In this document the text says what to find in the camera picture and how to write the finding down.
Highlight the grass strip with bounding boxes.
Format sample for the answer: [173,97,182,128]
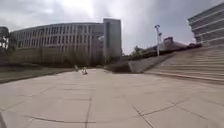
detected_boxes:
[0,67,74,84]

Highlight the low concrete wall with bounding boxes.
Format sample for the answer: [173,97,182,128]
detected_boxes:
[104,52,178,74]

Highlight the grey concrete slab pavement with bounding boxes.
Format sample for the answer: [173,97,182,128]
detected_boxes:
[0,68,224,128]

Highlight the tall lamp pole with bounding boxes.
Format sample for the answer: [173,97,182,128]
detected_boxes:
[153,24,163,57]

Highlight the dark tree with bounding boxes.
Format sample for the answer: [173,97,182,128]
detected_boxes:
[0,26,11,54]

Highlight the large curved grey building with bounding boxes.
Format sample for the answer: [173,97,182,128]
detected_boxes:
[9,18,123,67]

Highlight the green tree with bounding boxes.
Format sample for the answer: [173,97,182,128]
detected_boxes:
[130,45,145,60]

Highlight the grey building with window bands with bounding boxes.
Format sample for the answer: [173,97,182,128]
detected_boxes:
[187,2,224,48]

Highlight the person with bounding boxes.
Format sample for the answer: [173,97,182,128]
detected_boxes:
[81,66,89,76]

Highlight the low building with red roof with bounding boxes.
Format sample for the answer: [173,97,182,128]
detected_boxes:
[143,36,190,56]

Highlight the wide concrete steps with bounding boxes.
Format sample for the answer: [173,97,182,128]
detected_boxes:
[143,45,224,83]

